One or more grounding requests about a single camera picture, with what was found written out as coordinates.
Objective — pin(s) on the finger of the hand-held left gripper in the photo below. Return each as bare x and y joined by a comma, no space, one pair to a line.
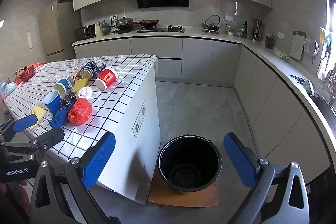
25,123
51,136

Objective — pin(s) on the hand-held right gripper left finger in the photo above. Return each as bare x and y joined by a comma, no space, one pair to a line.
101,158

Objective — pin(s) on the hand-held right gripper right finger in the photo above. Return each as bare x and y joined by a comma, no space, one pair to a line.
240,161

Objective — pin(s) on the red plastic bag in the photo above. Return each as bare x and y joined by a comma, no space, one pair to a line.
80,112

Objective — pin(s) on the steel wool scrubber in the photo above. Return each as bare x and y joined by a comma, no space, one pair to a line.
67,101

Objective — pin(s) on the black bucket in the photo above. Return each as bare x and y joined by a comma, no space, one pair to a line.
190,161

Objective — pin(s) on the blue white paper cup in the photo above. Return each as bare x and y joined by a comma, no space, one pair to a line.
61,86

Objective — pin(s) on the brown snack packet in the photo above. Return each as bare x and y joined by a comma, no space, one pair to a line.
75,76

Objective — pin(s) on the red paper cup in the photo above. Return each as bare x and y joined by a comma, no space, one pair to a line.
106,78

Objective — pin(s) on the dark blue drink can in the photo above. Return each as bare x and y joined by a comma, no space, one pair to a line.
90,65

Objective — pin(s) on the purple snack wrapper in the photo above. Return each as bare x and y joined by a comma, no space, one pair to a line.
101,68

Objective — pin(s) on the person's left hand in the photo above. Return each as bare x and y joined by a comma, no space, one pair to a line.
22,195

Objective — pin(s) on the tissue pack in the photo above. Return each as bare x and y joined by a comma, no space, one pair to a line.
10,86

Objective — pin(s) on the island socket panel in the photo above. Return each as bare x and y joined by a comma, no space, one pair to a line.
139,120

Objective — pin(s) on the orange bag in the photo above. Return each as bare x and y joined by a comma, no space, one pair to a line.
36,65

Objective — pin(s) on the kitchen sink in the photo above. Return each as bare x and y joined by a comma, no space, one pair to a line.
319,102

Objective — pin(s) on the black microwave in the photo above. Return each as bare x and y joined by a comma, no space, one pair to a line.
85,32

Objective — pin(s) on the beige lower cabinets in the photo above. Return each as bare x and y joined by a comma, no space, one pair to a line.
197,58

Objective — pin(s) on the dish rack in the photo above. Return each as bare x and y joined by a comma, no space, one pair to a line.
329,79

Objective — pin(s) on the green vase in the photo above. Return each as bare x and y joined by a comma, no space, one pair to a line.
105,27

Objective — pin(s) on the black knife holder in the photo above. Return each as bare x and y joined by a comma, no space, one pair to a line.
270,43

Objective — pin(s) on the black induction cooker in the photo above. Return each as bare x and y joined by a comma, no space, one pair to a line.
123,31

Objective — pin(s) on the white cutting board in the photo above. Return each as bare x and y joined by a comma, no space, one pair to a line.
297,45

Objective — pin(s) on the dark wine bottle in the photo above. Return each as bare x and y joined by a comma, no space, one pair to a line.
245,29

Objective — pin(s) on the utensil rack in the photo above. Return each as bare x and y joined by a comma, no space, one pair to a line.
257,29

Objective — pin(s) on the portable stove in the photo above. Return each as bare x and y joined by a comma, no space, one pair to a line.
210,31

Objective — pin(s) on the white steamer plate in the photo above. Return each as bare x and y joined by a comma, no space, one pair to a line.
311,47

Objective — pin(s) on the lidded cooking pot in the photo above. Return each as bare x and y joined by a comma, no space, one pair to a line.
124,22

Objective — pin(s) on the black gas hob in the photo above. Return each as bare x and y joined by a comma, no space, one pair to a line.
160,29

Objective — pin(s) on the black wok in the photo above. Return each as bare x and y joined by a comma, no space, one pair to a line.
148,22

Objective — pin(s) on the yellow hanging towel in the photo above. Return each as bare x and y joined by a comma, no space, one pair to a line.
322,35

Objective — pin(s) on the blue hanging towel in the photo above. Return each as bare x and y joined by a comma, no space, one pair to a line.
329,39

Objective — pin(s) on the white wall sheet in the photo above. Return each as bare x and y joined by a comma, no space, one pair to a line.
29,39

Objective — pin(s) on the white wall outlet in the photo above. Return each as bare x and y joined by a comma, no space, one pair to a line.
113,17
280,35
229,18

